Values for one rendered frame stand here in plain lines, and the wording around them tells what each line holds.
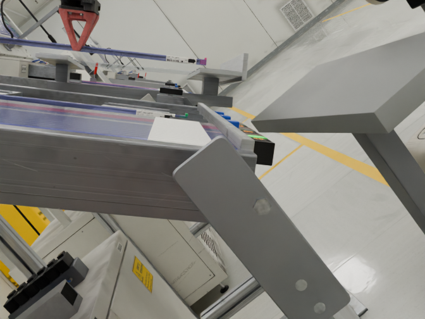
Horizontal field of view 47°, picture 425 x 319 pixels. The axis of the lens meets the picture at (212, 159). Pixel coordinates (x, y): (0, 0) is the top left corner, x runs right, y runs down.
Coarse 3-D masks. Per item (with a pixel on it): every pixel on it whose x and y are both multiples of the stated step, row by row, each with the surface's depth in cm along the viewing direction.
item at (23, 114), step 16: (0, 112) 50; (16, 112) 51; (32, 112) 53; (48, 112) 56; (64, 112) 58; (80, 112) 61; (96, 112) 63; (112, 112) 66; (48, 128) 42; (64, 128) 43; (80, 128) 44; (96, 128) 46; (112, 128) 47; (128, 128) 49; (144, 128) 51; (160, 128) 52; (176, 128) 55; (192, 128) 57; (208, 128) 59; (192, 144) 43
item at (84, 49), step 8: (0, 40) 94; (8, 40) 94; (16, 40) 94; (24, 40) 94; (56, 48) 95; (64, 48) 95; (88, 48) 95; (96, 48) 95; (104, 48) 96; (128, 56) 96; (136, 56) 96; (144, 56) 96; (152, 56) 96; (160, 56) 97; (200, 64) 98
